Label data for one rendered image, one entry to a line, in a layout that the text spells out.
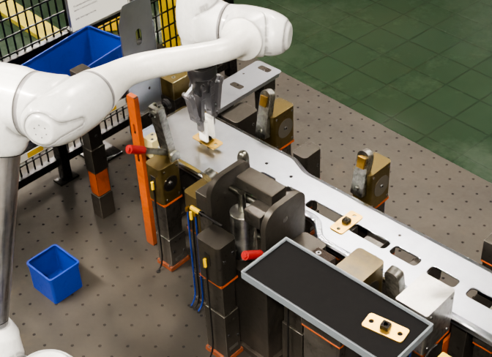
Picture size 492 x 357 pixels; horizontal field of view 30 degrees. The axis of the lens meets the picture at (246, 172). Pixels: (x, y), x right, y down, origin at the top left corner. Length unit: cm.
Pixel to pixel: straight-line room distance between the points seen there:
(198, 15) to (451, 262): 81
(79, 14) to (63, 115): 102
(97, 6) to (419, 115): 202
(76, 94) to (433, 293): 81
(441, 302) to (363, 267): 20
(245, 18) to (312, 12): 307
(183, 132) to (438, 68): 239
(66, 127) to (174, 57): 36
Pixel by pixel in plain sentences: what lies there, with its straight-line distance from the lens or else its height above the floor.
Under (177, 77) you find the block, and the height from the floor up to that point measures 106.
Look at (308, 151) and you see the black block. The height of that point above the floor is 99.
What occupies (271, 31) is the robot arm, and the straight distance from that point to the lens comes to 212.
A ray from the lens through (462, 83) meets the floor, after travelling 460.
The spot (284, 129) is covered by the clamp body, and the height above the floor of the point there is 98.
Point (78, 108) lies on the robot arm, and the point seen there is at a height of 150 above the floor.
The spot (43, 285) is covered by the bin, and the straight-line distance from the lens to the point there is 250.
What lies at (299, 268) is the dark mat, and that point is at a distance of 186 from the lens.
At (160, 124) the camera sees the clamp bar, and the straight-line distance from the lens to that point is 226.
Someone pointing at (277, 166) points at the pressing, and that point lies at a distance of 237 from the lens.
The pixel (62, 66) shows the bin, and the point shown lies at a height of 108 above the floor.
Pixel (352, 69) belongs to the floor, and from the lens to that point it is 466.
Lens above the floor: 246
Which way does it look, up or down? 38 degrees down
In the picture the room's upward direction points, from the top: 3 degrees counter-clockwise
